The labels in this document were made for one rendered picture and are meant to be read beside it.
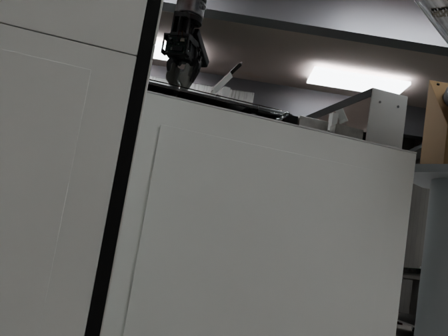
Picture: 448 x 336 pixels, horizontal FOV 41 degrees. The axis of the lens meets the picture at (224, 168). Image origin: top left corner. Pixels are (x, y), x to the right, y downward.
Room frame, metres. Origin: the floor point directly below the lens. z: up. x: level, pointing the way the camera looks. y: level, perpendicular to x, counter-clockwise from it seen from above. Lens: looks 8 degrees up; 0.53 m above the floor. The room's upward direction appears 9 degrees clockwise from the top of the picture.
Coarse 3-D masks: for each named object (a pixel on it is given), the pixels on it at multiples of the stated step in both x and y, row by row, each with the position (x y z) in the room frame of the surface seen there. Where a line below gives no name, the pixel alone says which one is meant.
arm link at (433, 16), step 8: (416, 0) 1.20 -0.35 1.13; (424, 0) 1.18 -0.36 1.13; (432, 0) 1.17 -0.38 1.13; (440, 0) 1.17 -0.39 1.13; (424, 8) 1.20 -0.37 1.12; (432, 8) 1.18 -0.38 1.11; (440, 8) 1.18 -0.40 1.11; (432, 16) 1.20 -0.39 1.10; (440, 16) 1.19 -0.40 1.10; (432, 24) 1.23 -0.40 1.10; (440, 24) 1.20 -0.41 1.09; (440, 32) 1.22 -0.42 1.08
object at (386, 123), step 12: (372, 96) 1.30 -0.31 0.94; (384, 96) 1.31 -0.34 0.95; (396, 96) 1.32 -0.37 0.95; (372, 108) 1.30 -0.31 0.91; (384, 108) 1.31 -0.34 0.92; (396, 108) 1.32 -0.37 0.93; (372, 120) 1.31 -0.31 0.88; (384, 120) 1.31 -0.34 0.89; (396, 120) 1.32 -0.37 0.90; (372, 132) 1.31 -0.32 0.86; (384, 132) 1.31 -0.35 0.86; (396, 132) 1.32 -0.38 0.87; (384, 144) 1.32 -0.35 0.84; (396, 144) 1.32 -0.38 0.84
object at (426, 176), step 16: (416, 176) 1.45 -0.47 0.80; (432, 176) 1.41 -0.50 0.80; (432, 192) 1.44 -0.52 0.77; (432, 208) 1.44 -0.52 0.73; (432, 224) 1.43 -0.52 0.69; (432, 240) 1.42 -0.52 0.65; (432, 256) 1.42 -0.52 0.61; (432, 272) 1.41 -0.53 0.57; (432, 288) 1.41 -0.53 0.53; (432, 304) 1.40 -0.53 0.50; (416, 320) 1.46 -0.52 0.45; (432, 320) 1.40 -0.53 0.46
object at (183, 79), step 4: (188, 64) 1.45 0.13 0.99; (188, 68) 1.45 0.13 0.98; (192, 68) 1.46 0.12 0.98; (184, 72) 1.44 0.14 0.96; (188, 72) 1.45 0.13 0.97; (180, 76) 1.42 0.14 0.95; (184, 76) 1.44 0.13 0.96; (188, 76) 1.46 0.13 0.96; (180, 80) 1.43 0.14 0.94; (184, 80) 1.44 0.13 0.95; (188, 80) 1.46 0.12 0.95; (184, 84) 1.45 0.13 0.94; (188, 84) 1.46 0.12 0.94
